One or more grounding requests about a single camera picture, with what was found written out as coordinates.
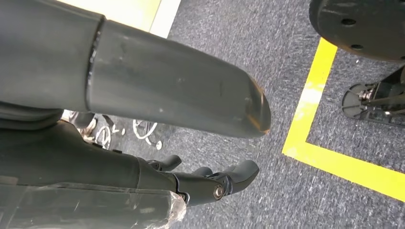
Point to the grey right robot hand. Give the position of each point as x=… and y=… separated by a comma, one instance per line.
x=158, y=79

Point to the clear plastic film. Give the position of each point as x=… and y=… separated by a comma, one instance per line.
x=95, y=208

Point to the yellow floor tape square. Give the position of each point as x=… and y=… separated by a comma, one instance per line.
x=311, y=98

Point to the black robot foot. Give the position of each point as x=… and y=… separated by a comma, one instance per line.
x=356, y=102

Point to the black round plate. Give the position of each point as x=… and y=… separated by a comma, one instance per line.
x=364, y=25

